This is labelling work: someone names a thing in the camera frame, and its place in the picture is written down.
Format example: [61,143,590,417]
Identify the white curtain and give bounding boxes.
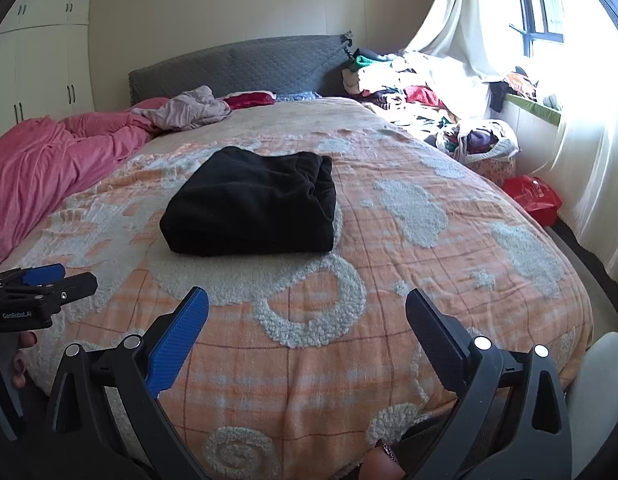
[404,0,618,281]

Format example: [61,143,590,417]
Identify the grey quilted headboard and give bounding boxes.
[128,35,352,106]

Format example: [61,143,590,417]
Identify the pink duvet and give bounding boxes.
[0,97,165,271]

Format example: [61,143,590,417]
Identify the crumpled mauve garment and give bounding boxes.
[132,85,232,133]

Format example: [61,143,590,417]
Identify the red plastic bag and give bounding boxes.
[503,175,564,223]

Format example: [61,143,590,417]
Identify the white bag of clothes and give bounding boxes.
[436,120,520,166]

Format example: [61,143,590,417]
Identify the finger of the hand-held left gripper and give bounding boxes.
[0,263,66,292]
[36,273,98,311]

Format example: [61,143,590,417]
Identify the pink floral storage box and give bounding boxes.
[466,157,517,188]

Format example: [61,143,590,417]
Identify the black sweater with orange cuffs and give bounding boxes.
[159,146,337,256]

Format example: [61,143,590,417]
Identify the orange checked fleece blanket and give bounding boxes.
[0,97,594,480]

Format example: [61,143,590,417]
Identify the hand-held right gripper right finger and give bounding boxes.
[405,287,572,480]

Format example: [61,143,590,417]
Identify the cream wardrobe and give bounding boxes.
[0,0,96,133]

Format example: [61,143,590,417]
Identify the red cloth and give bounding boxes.
[223,91,276,109]

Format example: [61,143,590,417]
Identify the green windowsill cover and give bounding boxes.
[504,92,562,128]

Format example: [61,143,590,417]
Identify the person's right hand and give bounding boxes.
[361,440,407,480]

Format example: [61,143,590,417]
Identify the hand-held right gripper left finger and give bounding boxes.
[44,286,212,480]

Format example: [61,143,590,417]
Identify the person's left hand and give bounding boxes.
[9,331,38,391]

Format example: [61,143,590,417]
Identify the pile of mixed clothes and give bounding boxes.
[341,47,560,143]

